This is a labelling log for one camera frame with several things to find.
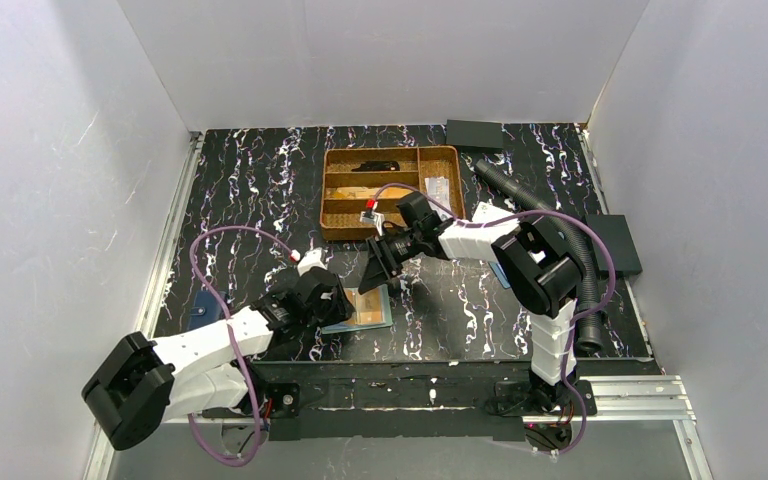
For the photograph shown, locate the black object in tray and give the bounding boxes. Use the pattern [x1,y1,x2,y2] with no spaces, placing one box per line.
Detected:
[351,160,401,172]

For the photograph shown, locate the woven brown organizer tray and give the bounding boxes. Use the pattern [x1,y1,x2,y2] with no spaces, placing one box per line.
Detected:
[319,145,466,242]

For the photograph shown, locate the dark blue card holder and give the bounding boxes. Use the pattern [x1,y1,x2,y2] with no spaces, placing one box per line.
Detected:
[187,290,226,331]

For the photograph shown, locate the purple cable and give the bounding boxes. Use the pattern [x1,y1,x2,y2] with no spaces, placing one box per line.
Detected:
[365,183,617,457]
[187,225,302,468]

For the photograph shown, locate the aluminium frame rail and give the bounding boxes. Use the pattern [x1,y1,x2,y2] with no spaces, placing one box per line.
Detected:
[82,132,717,480]

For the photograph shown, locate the silver VIP card upper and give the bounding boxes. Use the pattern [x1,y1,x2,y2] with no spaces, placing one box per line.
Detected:
[424,176,450,202]

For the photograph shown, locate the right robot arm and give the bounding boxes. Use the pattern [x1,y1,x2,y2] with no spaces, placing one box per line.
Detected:
[358,192,585,386]

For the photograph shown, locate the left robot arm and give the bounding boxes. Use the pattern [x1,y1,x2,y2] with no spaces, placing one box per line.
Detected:
[81,248,354,451]

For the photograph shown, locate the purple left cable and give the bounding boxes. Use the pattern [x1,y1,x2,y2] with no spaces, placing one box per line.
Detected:
[187,225,302,468]

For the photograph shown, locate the white card on table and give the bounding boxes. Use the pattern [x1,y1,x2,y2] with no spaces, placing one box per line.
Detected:
[471,201,513,224]

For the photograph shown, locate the tan cards in tray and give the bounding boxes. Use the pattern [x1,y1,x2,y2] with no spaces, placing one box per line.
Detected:
[328,187,412,201]

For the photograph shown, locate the green card holder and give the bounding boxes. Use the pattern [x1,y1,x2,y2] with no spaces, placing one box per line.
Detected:
[321,285,393,334]

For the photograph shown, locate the black flat box rear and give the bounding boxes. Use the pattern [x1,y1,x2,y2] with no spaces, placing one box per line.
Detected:
[445,119,504,151]

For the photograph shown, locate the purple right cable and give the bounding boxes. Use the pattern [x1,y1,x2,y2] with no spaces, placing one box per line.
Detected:
[365,183,617,457]

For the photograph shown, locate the bronze card in green holder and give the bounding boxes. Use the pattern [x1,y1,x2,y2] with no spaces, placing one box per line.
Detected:
[352,286,387,327]

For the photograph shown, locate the black box right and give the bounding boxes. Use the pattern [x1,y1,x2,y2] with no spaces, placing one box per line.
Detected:
[584,214,643,278]

